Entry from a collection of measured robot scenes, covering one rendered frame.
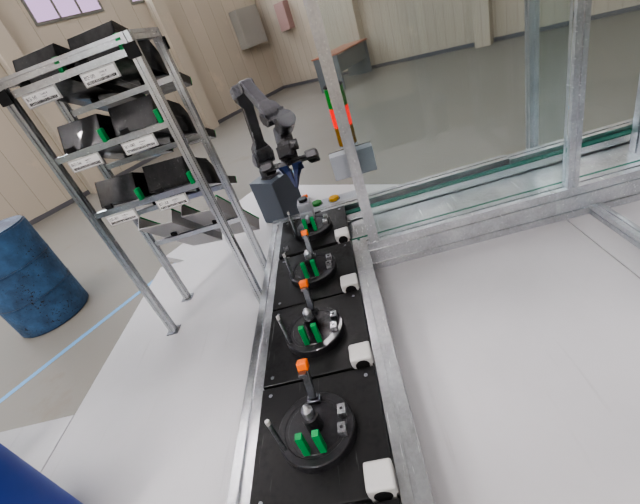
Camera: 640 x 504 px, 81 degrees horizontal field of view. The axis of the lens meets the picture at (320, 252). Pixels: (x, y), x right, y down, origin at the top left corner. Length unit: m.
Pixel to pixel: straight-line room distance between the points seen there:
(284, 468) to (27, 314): 3.49
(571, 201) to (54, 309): 3.80
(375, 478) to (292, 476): 0.15
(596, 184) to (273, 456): 1.09
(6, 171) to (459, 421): 8.11
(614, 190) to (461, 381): 0.75
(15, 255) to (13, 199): 4.57
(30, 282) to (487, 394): 3.61
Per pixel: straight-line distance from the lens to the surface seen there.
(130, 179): 1.16
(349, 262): 1.07
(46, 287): 3.97
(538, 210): 1.27
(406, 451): 0.71
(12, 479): 0.93
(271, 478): 0.74
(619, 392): 0.90
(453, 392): 0.87
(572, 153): 1.24
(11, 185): 8.40
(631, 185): 1.39
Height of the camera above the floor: 1.57
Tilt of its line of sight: 31 degrees down
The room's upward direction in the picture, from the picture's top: 20 degrees counter-clockwise
